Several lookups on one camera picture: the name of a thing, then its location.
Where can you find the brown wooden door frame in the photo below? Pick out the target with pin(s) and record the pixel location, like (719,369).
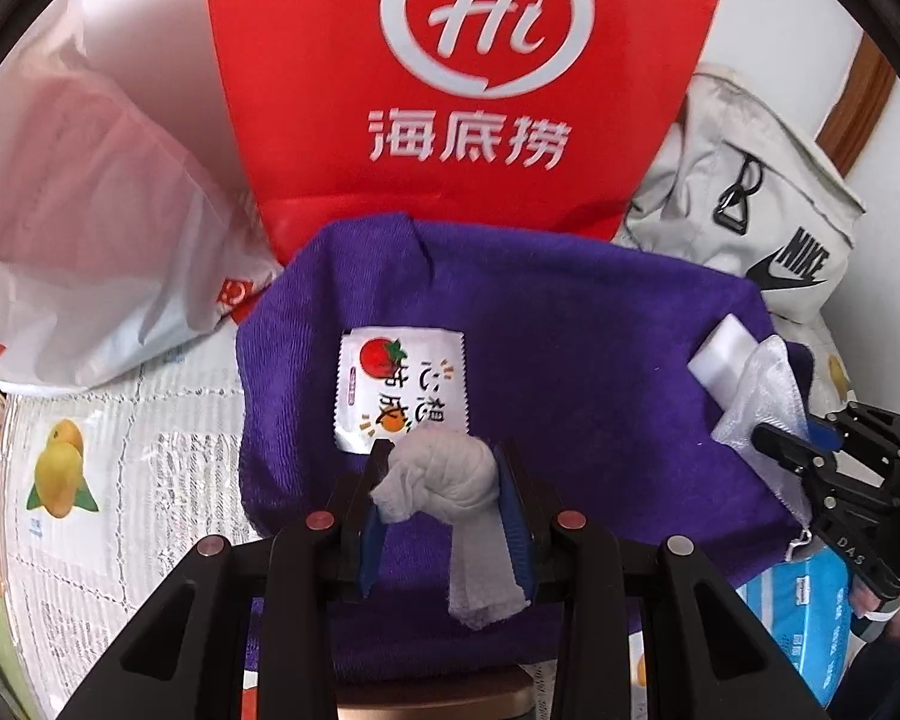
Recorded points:
(857,112)

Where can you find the blue tissue pack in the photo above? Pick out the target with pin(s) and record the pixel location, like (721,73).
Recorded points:
(804,607)

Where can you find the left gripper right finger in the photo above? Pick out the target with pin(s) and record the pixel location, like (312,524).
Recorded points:
(706,653)

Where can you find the fruit print tablecloth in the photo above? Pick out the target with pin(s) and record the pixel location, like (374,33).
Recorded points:
(161,449)

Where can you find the white knotted cloth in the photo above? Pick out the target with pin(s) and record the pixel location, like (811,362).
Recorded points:
(454,478)

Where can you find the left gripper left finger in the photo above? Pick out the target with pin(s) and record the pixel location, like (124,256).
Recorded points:
(183,653)

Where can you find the grey Nike waist bag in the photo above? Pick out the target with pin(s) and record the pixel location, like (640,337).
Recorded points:
(737,187)

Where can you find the white tomato sauce packet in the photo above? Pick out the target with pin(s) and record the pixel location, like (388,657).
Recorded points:
(393,379)

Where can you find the dark green tea tin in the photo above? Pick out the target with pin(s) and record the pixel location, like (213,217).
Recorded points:
(498,693)

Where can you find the white Miniso plastic bag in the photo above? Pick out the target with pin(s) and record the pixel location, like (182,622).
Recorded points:
(116,245)

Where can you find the white sponge block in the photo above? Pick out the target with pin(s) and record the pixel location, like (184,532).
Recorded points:
(719,362)

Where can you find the mesh drawstring pouch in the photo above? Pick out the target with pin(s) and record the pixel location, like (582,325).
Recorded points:
(765,391)

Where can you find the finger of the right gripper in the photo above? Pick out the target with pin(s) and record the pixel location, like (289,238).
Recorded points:
(810,469)
(824,432)

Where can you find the red paper shopping bag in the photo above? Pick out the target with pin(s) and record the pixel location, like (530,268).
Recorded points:
(538,114)

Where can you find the purple towel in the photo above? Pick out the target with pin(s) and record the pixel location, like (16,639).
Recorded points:
(575,350)

